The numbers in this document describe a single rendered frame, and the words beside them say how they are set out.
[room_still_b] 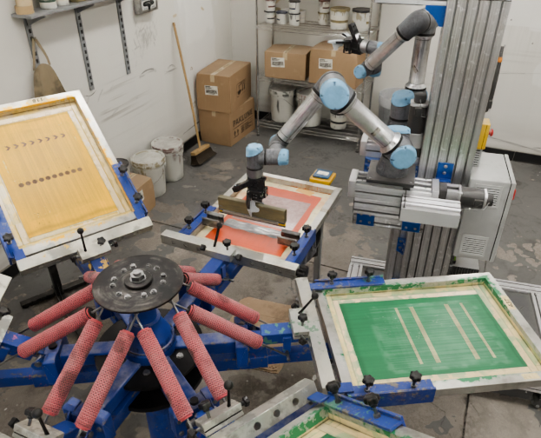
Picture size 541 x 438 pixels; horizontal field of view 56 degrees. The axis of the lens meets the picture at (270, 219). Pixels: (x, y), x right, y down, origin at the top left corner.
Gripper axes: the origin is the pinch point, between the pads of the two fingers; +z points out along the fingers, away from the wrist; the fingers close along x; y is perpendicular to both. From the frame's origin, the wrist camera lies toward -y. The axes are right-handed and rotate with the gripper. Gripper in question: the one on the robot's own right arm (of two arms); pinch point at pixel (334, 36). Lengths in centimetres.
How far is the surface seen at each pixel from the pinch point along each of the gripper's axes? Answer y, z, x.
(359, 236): 173, -6, 25
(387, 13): 62, 94, 226
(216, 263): 43, -45, -153
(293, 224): 59, -43, -98
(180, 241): 44, -19, -152
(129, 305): 9, -67, -205
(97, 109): 70, 195, -63
